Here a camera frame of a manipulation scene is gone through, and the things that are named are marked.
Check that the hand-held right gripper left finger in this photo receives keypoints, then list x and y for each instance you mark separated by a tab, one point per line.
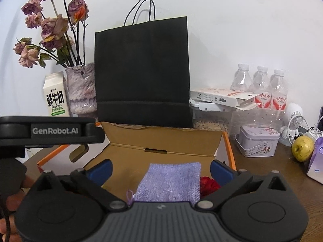
99	172

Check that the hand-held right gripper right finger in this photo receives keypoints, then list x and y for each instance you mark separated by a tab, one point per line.
222	172

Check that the red fabric flower clip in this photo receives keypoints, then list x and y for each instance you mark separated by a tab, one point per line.
208	184

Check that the purple woven pouch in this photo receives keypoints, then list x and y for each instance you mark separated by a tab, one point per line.
169	181

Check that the orange cardboard box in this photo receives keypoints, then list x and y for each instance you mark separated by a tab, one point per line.
161	141

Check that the person's left hand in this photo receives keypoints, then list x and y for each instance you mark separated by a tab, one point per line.
11	176

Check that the floral tin box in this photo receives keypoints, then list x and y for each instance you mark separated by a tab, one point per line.
257	141

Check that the clear food container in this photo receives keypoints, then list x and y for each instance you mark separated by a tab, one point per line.
212	121

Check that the white green milk carton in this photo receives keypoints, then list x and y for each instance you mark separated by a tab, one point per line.
56	98

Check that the clear plastic wrapped pack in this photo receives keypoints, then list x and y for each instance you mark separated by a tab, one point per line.
262	118

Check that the flat white carton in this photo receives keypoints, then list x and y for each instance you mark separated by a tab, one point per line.
214	97

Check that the yellow-green apple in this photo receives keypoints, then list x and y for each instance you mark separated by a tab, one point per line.
302	148

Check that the small white desk fan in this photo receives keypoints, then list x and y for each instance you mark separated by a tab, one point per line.
294	113

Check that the clear water bottle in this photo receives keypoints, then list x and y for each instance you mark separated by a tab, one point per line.
242	80
278	88
262	83

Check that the purple tissue pack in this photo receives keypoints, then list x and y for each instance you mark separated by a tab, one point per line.
316	161

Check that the dried rose bouquet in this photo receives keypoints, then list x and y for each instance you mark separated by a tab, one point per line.
54	27

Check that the black paper bag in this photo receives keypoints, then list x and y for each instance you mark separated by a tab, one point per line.
141	68

